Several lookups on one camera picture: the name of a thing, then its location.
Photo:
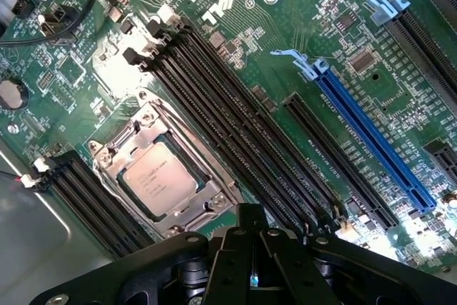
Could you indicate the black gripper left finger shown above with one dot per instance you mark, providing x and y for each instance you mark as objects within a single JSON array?
[{"x": 125, "y": 269}]

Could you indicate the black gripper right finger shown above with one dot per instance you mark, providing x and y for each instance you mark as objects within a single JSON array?
[{"x": 375, "y": 276}]

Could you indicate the silver CPU in socket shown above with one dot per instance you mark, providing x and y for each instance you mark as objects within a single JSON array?
[{"x": 218, "y": 190}]

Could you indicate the black RAM slot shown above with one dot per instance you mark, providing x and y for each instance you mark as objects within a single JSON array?
[
  {"x": 105, "y": 205},
  {"x": 115, "y": 198},
  {"x": 84, "y": 223},
  {"x": 256, "y": 140},
  {"x": 94, "y": 214},
  {"x": 274, "y": 140},
  {"x": 238, "y": 140},
  {"x": 220, "y": 140}
]

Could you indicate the grey metal PC case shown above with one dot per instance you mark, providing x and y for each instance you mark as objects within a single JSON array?
[{"x": 35, "y": 240}]

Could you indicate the short black expansion slot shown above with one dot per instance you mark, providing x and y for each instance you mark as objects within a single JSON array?
[{"x": 339, "y": 158}]

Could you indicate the long blue expansion slot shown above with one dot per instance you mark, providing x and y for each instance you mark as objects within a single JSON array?
[{"x": 375, "y": 137}]

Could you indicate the thin steel locking lever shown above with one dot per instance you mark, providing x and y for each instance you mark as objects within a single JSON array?
[{"x": 185, "y": 127}]

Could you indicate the silver coin cell battery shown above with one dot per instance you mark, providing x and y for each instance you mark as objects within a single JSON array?
[{"x": 10, "y": 94}]

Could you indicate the light blue slot clip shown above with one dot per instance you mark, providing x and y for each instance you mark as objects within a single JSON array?
[
  {"x": 303, "y": 65},
  {"x": 380, "y": 3}
]

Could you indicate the long black expansion slot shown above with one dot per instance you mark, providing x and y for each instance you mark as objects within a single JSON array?
[{"x": 421, "y": 44}]

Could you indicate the green Dell motherboard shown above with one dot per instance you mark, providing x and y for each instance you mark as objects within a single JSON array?
[{"x": 285, "y": 51}]

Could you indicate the black pin header connector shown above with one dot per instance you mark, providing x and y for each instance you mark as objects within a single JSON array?
[{"x": 23, "y": 6}]

